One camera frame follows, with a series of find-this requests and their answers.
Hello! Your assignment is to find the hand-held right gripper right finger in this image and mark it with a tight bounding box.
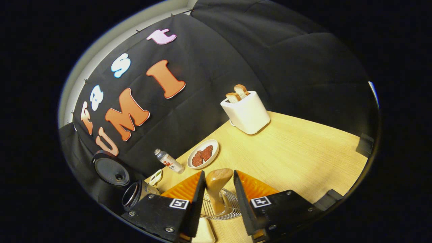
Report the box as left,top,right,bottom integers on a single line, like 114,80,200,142
233,170,317,243

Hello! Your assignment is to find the black and white rice cooker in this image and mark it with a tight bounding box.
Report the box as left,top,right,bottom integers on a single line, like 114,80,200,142
91,150,161,212

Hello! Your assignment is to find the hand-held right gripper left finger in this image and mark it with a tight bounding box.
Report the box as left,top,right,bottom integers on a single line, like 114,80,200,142
121,170,207,243

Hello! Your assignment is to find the white toaster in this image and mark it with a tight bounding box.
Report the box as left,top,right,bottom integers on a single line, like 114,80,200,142
220,90,271,135

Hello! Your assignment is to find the black backdrop cloth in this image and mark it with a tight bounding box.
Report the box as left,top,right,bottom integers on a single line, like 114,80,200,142
59,0,378,216

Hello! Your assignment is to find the small green and white dish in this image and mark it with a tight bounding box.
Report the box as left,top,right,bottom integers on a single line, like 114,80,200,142
149,169,163,186

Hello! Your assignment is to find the small clear plastic bottle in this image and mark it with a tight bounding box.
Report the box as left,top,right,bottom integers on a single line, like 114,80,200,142
154,148,185,174

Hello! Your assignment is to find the wooden spoon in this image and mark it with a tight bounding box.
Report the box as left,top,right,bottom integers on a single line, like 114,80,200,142
205,168,234,216

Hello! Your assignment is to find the white round plate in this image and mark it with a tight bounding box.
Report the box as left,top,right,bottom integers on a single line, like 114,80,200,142
187,139,220,169

